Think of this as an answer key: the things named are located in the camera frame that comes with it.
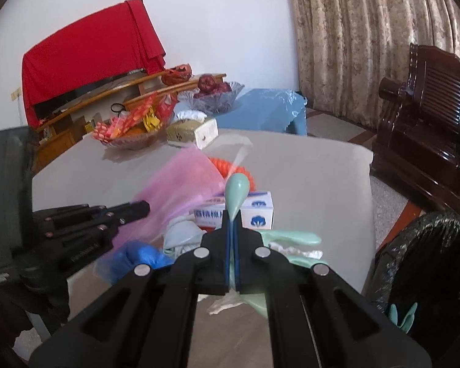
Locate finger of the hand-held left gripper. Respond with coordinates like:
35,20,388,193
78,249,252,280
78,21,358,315
42,218,133,274
33,200,151,231

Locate beige patterned curtain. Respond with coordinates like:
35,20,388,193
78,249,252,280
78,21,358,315
284,0,460,131

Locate red snack bag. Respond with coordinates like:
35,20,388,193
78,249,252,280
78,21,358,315
161,64,192,86

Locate pile of wrapped snacks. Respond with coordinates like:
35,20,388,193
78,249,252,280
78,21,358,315
92,94,177,140

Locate pink plastic bag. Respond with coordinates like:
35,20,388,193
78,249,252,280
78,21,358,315
111,148,227,254

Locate orange foam fruit net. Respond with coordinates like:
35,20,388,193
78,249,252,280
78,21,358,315
210,156,255,190

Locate crumpled clear plastic wrapper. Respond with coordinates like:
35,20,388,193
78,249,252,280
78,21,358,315
208,290,248,316

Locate tissue box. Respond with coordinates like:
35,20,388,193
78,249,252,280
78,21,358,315
166,118,219,150

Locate pile of red dates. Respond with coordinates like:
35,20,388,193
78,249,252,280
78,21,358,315
194,75,232,98

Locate red cloth covered television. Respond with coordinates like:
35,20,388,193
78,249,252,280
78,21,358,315
21,0,167,127

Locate white and blue trash wrappers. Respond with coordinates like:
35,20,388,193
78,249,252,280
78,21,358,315
96,240,175,286

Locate blue embroidered cloth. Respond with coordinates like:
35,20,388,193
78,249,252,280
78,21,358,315
211,88,308,136

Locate dark wooden armchair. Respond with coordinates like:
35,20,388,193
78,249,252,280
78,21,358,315
370,43,460,215

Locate glass fruit bowl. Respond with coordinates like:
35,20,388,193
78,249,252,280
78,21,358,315
177,81,245,115

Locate black lined trash bin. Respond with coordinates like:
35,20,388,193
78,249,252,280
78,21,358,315
368,211,460,368

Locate glass snack bowl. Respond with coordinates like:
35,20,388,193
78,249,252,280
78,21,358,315
94,123,169,151

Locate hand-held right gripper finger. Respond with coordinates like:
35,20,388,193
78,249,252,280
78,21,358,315
29,209,232,368
232,215,432,368

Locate pale tissue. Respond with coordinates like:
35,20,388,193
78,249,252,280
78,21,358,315
164,217,208,261

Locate white and blue cardboard box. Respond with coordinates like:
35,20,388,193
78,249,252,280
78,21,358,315
194,191,274,232

